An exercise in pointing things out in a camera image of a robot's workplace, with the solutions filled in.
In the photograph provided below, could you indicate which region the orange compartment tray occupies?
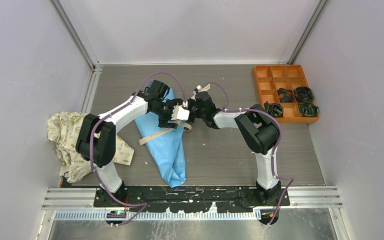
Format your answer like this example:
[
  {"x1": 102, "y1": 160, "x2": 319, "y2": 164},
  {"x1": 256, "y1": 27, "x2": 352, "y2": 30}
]
[{"x1": 253, "y1": 64, "x2": 320, "y2": 124}]

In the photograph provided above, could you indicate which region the dark ribbon roll orange pattern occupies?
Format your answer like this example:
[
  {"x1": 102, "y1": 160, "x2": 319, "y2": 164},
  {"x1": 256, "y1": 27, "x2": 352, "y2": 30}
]
[{"x1": 277, "y1": 88, "x2": 294, "y2": 103}]

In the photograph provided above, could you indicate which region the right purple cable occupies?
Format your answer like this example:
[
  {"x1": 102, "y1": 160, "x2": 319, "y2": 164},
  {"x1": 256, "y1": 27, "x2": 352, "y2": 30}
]
[{"x1": 195, "y1": 82, "x2": 295, "y2": 227}]

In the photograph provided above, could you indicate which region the aluminium front rail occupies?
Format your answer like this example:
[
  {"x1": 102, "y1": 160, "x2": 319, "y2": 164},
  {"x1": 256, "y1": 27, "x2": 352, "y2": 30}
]
[{"x1": 42, "y1": 186, "x2": 343, "y2": 225}]

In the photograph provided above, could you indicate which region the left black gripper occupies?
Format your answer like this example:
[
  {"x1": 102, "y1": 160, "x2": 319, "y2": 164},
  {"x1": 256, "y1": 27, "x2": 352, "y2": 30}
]
[{"x1": 151, "y1": 99, "x2": 183, "y2": 128}]

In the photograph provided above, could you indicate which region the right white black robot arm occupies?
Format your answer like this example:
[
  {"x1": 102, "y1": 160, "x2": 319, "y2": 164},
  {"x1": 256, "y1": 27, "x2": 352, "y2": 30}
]
[{"x1": 187, "y1": 91, "x2": 282, "y2": 206}]

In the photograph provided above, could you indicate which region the beige tote bag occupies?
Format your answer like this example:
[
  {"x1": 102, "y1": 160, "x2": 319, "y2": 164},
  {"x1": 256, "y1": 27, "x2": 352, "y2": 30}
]
[{"x1": 138, "y1": 83, "x2": 211, "y2": 145}]

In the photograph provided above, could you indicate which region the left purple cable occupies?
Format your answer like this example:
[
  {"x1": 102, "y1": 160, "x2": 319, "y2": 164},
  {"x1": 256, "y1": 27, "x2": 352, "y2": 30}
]
[{"x1": 89, "y1": 71, "x2": 190, "y2": 228}]

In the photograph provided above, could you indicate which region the small green circuit board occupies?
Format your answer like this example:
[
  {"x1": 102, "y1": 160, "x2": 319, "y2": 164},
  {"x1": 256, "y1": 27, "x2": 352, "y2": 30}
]
[{"x1": 106, "y1": 210, "x2": 127, "y2": 219}]

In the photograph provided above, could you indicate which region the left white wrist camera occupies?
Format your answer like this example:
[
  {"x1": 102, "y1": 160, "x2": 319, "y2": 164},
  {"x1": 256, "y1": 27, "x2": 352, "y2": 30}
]
[{"x1": 171, "y1": 105, "x2": 190, "y2": 122}]

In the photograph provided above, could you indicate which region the purple cable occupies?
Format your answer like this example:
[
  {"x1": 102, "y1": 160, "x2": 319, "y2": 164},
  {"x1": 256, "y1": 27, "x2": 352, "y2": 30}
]
[
  {"x1": 89, "y1": 71, "x2": 190, "y2": 228},
  {"x1": 195, "y1": 82, "x2": 295, "y2": 227}
]

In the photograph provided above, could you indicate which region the black ribbon roll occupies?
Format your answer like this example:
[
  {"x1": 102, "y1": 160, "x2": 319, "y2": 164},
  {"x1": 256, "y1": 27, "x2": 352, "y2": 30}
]
[{"x1": 293, "y1": 86, "x2": 315, "y2": 103}]

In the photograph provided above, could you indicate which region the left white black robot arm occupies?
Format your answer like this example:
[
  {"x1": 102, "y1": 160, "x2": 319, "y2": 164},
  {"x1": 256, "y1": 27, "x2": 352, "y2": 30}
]
[{"x1": 75, "y1": 80, "x2": 184, "y2": 207}]

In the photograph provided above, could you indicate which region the blue wrapping paper sheet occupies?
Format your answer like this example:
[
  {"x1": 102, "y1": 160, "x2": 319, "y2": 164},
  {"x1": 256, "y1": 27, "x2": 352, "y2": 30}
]
[{"x1": 135, "y1": 88, "x2": 187, "y2": 188}]

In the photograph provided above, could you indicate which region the cream patterned cloth bag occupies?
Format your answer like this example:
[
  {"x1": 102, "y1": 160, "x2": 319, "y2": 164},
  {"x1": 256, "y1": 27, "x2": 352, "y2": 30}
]
[{"x1": 47, "y1": 111, "x2": 135, "y2": 182}]

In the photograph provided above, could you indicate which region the dark ribbon roll green pattern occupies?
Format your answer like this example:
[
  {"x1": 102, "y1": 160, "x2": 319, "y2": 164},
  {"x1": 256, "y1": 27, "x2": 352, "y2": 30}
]
[{"x1": 263, "y1": 101, "x2": 284, "y2": 118}]

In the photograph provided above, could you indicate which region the dark ribbon roll yellow pattern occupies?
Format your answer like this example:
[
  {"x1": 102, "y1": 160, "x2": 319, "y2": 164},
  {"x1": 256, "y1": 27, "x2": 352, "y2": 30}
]
[{"x1": 298, "y1": 102, "x2": 319, "y2": 117}]

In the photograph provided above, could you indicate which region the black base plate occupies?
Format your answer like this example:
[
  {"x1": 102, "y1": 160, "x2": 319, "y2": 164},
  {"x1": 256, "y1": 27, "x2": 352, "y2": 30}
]
[{"x1": 93, "y1": 185, "x2": 291, "y2": 214}]

